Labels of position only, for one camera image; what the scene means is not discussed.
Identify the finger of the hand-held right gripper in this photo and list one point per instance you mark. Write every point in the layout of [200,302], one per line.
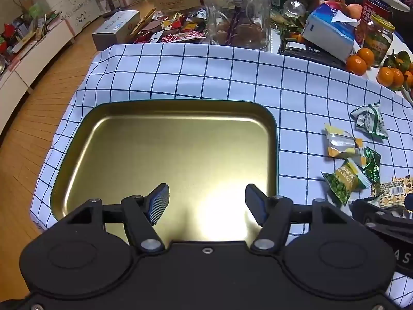
[361,208]

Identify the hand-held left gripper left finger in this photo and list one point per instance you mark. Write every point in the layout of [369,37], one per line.
[158,203]

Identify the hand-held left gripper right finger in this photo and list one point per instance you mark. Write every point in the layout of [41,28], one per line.
[258,205]

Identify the green pea snack packet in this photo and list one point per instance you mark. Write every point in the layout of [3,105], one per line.
[345,180]

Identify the brown white patterned candy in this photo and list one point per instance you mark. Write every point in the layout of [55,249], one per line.
[390,190]

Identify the green foil candy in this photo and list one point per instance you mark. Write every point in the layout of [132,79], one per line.
[372,164]

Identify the teal tin tray gold inside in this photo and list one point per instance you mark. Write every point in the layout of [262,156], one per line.
[161,148]

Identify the yellow silver snack packet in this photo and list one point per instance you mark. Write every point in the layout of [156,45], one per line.
[342,142]

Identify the white green snack packet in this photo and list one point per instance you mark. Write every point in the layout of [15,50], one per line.
[369,121]

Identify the white blue checked tablecloth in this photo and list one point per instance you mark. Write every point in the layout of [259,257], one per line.
[226,77]

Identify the pile of leafy tangerines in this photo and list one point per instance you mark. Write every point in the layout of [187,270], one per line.
[385,76]

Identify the orange tangerine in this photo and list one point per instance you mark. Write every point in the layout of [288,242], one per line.
[367,55]
[356,64]

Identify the black flat packet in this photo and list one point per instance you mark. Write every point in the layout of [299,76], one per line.
[303,53]

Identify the glass jar green label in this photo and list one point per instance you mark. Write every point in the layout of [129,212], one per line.
[379,42]

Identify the small tangerine with leaves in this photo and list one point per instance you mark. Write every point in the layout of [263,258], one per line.
[296,37]

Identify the pile of colourful snack wrappers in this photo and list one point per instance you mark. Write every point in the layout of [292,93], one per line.
[180,27]

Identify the blue white tissue pack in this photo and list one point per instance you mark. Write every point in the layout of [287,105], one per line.
[326,32]

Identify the grey cardboard box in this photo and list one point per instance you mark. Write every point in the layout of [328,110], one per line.
[113,29]

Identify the white low cabinet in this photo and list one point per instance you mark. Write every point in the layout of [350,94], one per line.
[29,61]

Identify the peach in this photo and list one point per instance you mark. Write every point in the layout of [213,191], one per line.
[354,11]

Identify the clear glass lid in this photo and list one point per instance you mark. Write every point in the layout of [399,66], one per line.
[294,8]

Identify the red can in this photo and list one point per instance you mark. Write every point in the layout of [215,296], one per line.
[374,8]

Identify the large clear glass jar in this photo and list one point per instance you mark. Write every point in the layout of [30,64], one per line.
[251,3]

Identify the clutter of papers and books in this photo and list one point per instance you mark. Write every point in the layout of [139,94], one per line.
[22,32]

